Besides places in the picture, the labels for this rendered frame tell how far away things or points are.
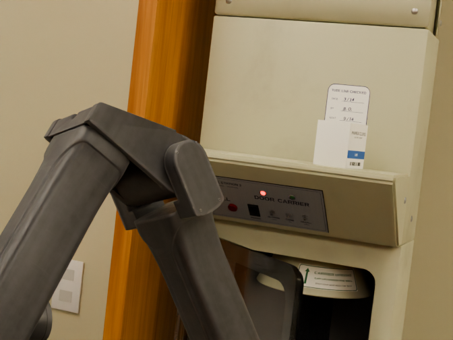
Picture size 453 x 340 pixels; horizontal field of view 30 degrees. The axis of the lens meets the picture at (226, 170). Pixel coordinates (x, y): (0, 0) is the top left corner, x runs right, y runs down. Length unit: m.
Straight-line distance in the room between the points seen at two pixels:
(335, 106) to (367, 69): 0.07
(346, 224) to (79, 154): 0.53
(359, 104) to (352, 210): 0.16
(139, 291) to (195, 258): 0.50
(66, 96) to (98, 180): 1.18
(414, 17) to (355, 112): 0.15
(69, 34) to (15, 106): 0.21
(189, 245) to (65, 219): 0.13
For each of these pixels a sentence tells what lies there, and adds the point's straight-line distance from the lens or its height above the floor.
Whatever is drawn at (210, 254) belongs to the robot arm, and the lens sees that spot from 0.80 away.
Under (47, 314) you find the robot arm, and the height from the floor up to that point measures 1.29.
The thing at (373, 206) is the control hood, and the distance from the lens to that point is 1.12.
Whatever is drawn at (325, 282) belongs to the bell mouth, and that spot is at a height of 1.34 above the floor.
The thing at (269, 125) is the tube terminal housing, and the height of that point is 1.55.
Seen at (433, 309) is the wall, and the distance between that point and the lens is 1.64.
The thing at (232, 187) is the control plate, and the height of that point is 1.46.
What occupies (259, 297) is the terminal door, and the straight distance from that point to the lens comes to 1.09.
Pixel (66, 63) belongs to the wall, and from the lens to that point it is 1.91.
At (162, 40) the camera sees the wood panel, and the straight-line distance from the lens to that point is 1.25.
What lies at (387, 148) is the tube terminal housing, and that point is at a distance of 1.20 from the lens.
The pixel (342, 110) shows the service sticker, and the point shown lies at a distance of 1.21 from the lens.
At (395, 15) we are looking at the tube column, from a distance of 1.21.
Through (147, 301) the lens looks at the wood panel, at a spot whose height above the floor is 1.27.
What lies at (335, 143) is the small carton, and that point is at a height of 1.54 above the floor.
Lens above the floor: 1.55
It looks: 3 degrees down
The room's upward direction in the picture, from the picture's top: 6 degrees clockwise
